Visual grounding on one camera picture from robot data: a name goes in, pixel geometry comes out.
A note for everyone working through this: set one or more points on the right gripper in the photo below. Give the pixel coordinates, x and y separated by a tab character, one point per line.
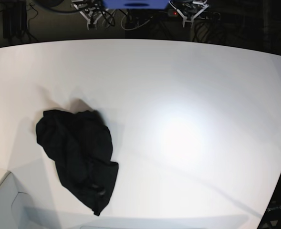
91	10

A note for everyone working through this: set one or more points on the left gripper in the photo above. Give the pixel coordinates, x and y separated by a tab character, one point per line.
198	5

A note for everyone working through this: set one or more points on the black t-shirt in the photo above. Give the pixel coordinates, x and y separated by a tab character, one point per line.
81	146

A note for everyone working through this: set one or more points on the blue box overhead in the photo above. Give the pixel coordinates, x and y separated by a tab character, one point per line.
136	4

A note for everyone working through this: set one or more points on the black power strip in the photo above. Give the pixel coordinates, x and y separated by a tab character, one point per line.
206	15

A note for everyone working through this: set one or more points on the black equipment box left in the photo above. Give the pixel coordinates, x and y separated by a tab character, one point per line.
14	19

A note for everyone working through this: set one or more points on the white bin bottom left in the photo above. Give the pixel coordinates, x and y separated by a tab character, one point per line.
18	210

